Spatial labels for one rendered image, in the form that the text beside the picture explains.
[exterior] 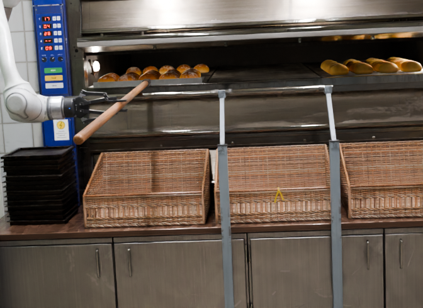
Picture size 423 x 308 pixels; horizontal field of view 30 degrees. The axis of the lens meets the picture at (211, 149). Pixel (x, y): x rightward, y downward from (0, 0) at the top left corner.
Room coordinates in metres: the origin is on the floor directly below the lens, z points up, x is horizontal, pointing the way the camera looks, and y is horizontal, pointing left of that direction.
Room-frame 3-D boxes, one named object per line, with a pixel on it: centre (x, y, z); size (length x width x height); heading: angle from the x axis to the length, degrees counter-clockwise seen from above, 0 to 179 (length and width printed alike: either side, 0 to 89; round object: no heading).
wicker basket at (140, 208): (3.71, 0.30, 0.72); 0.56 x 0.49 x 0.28; 86
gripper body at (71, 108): (2.99, 0.50, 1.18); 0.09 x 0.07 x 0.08; 87
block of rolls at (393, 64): (4.35, -0.88, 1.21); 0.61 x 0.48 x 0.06; 177
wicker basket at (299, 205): (3.67, -0.29, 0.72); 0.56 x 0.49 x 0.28; 87
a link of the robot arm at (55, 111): (3.00, 0.58, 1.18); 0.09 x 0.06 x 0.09; 177
